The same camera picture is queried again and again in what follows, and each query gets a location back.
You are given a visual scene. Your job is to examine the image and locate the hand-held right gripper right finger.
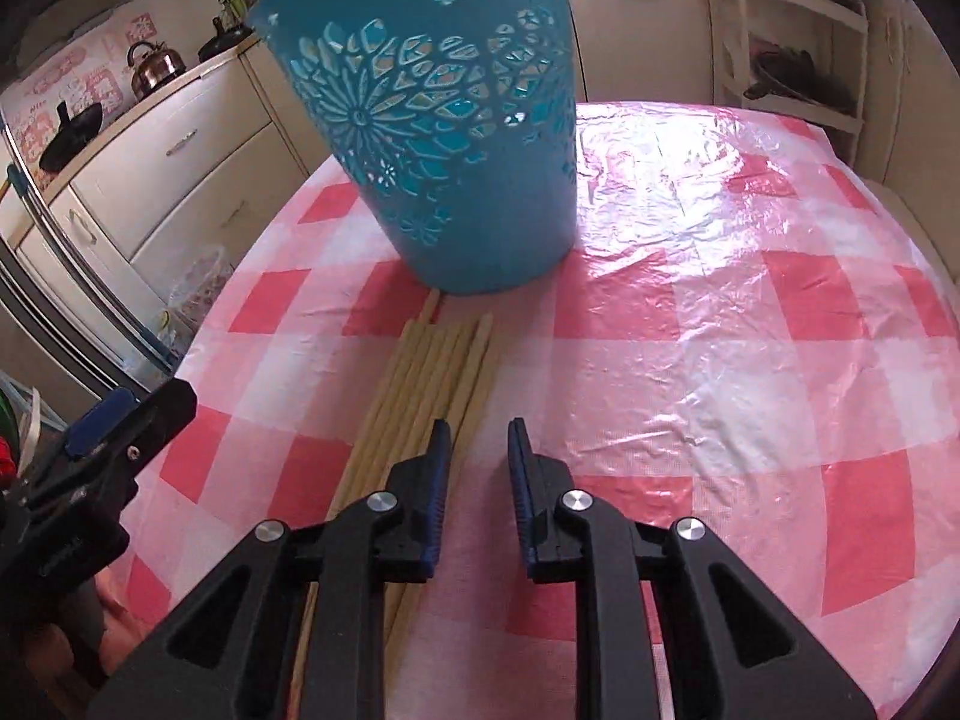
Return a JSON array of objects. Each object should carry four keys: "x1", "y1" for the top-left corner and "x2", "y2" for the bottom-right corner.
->
[{"x1": 507, "y1": 417, "x2": 875, "y2": 720}]

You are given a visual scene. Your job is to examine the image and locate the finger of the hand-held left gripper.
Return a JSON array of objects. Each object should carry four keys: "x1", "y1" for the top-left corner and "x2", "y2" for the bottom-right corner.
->
[
  {"x1": 64, "y1": 388, "x2": 143, "y2": 460},
  {"x1": 15, "y1": 379, "x2": 200, "y2": 512}
]

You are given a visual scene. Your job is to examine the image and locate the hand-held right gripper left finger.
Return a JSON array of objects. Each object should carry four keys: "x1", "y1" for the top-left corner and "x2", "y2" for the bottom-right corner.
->
[{"x1": 88, "y1": 418, "x2": 455, "y2": 720}]

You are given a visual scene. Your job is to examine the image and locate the bundle of wooden chopsticks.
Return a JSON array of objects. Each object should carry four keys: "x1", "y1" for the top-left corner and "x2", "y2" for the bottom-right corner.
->
[{"x1": 289, "y1": 292, "x2": 496, "y2": 720}]

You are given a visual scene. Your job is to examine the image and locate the blue perforated plastic basket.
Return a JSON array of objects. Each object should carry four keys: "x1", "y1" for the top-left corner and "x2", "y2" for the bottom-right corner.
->
[{"x1": 246, "y1": 0, "x2": 578, "y2": 295}]

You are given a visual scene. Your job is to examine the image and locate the clear printed plastic bin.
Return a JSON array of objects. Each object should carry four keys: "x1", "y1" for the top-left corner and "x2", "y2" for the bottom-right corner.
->
[{"x1": 161, "y1": 244, "x2": 233, "y2": 376}]

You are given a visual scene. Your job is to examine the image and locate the cream kitchen cabinet with drawers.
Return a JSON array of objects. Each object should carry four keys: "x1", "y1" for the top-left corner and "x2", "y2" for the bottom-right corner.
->
[{"x1": 15, "y1": 30, "x2": 338, "y2": 301}]

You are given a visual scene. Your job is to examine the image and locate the black wok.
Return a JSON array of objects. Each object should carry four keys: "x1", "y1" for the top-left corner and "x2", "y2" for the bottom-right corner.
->
[{"x1": 37, "y1": 101, "x2": 106, "y2": 173}]

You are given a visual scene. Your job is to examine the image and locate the red white checkered tablecloth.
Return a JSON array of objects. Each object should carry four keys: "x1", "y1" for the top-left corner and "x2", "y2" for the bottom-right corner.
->
[{"x1": 97, "y1": 99, "x2": 960, "y2": 720}]

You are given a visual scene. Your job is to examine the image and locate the metal kettle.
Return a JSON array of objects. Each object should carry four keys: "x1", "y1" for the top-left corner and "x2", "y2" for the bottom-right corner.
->
[{"x1": 124, "y1": 41, "x2": 187, "y2": 100}]

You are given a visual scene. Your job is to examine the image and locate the black cooking pot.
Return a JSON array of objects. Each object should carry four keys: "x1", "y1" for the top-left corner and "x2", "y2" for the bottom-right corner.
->
[{"x1": 196, "y1": 15, "x2": 256, "y2": 61}]

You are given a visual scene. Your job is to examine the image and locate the dark pan with lid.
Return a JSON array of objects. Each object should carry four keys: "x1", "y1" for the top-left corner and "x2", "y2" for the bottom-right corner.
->
[{"x1": 742, "y1": 49, "x2": 856, "y2": 117}]

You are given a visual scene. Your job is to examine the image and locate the white shelf rack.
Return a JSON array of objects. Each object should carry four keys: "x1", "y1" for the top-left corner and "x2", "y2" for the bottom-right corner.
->
[{"x1": 709, "y1": 0, "x2": 871, "y2": 158}]

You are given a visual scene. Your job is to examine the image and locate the pink patterned wall sticker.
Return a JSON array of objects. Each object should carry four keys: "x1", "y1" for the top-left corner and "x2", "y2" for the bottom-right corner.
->
[{"x1": 0, "y1": 11, "x2": 158, "y2": 188}]

